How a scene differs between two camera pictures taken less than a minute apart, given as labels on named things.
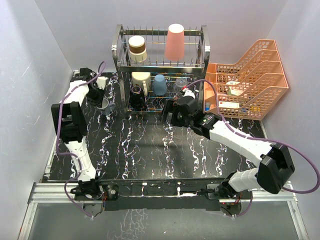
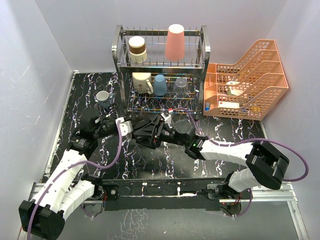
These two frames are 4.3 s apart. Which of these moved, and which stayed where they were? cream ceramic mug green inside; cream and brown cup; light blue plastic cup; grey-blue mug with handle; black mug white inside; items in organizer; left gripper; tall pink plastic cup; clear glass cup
Moved: grey-blue mug with handle; black mug white inside; left gripper
Stayed: tall pink plastic cup; cream and brown cup; light blue plastic cup; clear glass cup; items in organizer; cream ceramic mug green inside
